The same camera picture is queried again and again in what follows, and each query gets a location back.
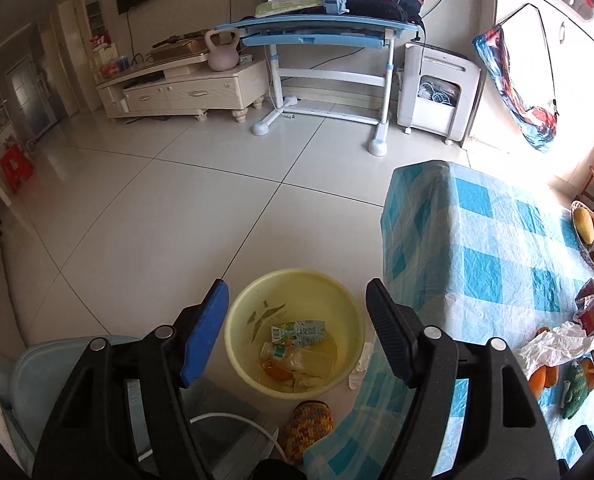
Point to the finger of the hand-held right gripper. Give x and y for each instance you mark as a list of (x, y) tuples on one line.
[(584, 439)]

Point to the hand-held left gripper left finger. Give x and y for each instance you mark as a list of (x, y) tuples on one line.
[(204, 335)]

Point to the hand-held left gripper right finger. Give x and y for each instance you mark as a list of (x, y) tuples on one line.
[(392, 330)]

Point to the green white wrapper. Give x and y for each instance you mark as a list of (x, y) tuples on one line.
[(577, 390)]

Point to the orange peel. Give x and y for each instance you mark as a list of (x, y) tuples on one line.
[(542, 332), (542, 382), (277, 374)]

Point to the plastic bottle green label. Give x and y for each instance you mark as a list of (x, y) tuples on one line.
[(307, 362)]

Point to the blue white snack bag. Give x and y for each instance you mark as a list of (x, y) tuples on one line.
[(299, 332)]

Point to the white tissue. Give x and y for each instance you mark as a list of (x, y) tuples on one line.
[(562, 342)]

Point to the yellow plastic basin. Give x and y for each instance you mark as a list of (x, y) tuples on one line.
[(297, 295)]

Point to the blue white checked tablecloth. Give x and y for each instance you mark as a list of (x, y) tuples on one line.
[(477, 260)]

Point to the multicolour knit slipper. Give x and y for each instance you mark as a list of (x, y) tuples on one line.
[(307, 430)]

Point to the pale blue plastic stool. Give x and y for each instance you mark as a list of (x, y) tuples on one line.
[(42, 375)]

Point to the dark woven fruit plate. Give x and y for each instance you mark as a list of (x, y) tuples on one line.
[(589, 260)]

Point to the yellow mango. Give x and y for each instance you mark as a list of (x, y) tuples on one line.
[(583, 225)]

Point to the white air purifier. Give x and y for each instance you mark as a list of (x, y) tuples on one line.
[(437, 90)]

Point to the cream television stand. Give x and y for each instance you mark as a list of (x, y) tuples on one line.
[(187, 90)]

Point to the red plastic stool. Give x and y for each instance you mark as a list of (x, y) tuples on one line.
[(14, 170)]

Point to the pink kettlebell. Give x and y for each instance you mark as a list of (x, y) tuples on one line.
[(222, 52)]

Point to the blue white study desk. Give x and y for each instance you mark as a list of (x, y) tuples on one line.
[(317, 30)]

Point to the white cabinet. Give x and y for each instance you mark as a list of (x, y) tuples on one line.
[(577, 70)]

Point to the blue pencil sharpener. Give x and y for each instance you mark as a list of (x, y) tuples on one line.
[(336, 4)]

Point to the green booklet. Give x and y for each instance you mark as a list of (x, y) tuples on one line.
[(287, 6)]

